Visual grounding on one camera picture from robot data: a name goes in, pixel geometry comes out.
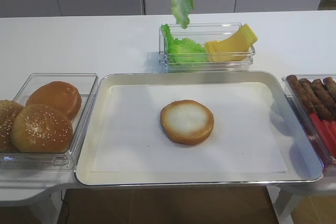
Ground clear lettuce cheese container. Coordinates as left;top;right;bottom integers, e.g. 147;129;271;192
159;23;255;72

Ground flat yellow cheese slices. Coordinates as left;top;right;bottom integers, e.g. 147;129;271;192
205;40;249;62

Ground upright yellow cheese slice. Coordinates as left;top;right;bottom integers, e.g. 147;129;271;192
219;24;258;52

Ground bottom bun half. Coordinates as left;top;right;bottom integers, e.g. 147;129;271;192
160;100;214;145

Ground silver metal tray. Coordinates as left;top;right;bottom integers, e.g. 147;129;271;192
75;71;323;187

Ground plain brown bun top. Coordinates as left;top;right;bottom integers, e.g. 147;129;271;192
26;81;82;120

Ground brown meat patty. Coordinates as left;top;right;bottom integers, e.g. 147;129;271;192
299;78;329;120
323;77;336;101
286;74;316;114
311;79;335;122

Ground clear bun container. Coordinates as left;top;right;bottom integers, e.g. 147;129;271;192
1;73;98;169

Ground front sesame bun top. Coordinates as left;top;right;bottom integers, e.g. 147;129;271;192
10;104;73;153

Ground sesame bun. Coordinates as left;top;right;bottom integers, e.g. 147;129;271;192
0;100;24;152
10;104;73;153

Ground clear meat container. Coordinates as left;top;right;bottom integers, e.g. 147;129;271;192
282;74;335;176

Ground left sesame bun top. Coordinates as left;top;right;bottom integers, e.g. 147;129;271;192
0;100;24;152

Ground red tomato slices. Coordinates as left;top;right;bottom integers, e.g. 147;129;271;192
309;113;335;158

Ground black cable under table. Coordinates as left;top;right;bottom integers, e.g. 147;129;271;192
60;188;70;224

